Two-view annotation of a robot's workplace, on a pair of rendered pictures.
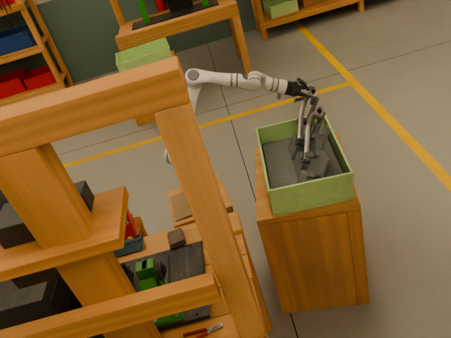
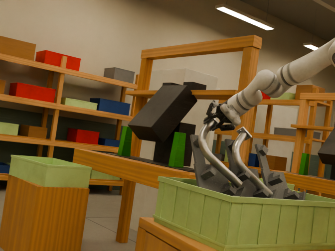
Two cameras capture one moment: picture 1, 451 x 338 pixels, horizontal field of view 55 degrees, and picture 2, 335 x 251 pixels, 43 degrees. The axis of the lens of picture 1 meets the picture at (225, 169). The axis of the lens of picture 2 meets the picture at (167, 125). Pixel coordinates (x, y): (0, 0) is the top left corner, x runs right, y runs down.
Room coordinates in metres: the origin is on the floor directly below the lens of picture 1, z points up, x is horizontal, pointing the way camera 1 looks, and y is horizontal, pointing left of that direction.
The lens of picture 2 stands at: (3.26, 0.58, 1.10)
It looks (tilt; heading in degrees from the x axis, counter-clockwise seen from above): 2 degrees up; 229
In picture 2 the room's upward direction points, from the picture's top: 8 degrees clockwise
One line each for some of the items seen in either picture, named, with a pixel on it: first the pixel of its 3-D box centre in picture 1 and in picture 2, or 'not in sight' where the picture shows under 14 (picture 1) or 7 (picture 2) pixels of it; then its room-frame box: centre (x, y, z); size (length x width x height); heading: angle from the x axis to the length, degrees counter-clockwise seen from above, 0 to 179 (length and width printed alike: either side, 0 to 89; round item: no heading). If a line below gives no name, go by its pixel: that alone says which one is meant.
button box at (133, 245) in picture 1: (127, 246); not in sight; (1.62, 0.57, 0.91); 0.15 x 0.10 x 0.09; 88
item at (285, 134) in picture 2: not in sight; (254, 150); (-2.93, -4.18, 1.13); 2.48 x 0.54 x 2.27; 88
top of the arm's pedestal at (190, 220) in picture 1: (198, 200); not in sight; (1.91, 0.19, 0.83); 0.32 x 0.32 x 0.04; 4
